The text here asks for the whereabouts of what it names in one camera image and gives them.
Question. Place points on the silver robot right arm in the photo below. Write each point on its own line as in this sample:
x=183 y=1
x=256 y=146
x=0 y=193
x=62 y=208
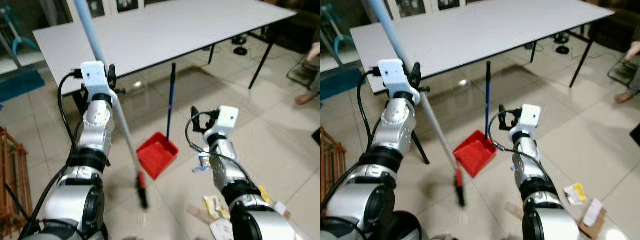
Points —
x=530 y=165
x=225 y=170

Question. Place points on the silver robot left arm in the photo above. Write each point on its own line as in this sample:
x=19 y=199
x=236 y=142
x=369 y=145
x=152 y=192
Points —
x=400 y=125
x=97 y=125

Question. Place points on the teal floor mat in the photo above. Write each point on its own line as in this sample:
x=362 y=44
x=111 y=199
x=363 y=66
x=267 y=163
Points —
x=340 y=82
x=20 y=85

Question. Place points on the white table black legs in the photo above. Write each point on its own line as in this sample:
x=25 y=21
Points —
x=165 y=30
x=480 y=30

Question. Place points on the black round device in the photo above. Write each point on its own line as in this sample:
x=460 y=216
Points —
x=240 y=50
x=562 y=49

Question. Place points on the white cabinet glass doors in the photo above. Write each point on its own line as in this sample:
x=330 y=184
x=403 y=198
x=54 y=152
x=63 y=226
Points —
x=100 y=6

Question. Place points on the yellow white packet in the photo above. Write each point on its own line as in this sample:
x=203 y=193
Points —
x=214 y=205
x=575 y=194
x=263 y=194

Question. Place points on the seated person dark shirt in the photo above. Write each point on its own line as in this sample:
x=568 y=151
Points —
x=305 y=99
x=625 y=97

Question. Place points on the brown cardboard piece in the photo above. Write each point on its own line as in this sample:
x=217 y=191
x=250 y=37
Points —
x=514 y=210
x=197 y=212

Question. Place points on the black box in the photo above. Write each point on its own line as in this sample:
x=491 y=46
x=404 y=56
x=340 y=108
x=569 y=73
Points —
x=636 y=131
x=316 y=136

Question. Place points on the cardboard piece white label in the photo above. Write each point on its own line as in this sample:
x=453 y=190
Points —
x=592 y=217
x=280 y=208

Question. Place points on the white paper sheet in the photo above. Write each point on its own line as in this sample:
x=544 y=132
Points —
x=222 y=229

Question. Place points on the wooden slatted rack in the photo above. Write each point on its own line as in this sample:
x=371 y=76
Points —
x=12 y=170
x=332 y=165

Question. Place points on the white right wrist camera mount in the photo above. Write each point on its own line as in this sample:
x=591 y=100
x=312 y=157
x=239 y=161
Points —
x=227 y=117
x=531 y=116

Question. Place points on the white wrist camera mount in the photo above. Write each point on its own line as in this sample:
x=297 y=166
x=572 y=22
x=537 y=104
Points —
x=95 y=77
x=227 y=117
x=395 y=75
x=531 y=116

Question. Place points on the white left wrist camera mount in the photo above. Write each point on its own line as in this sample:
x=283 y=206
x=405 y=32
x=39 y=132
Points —
x=395 y=75
x=95 y=77

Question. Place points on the teal metal frame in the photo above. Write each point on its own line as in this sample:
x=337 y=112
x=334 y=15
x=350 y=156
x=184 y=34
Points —
x=24 y=44
x=336 y=37

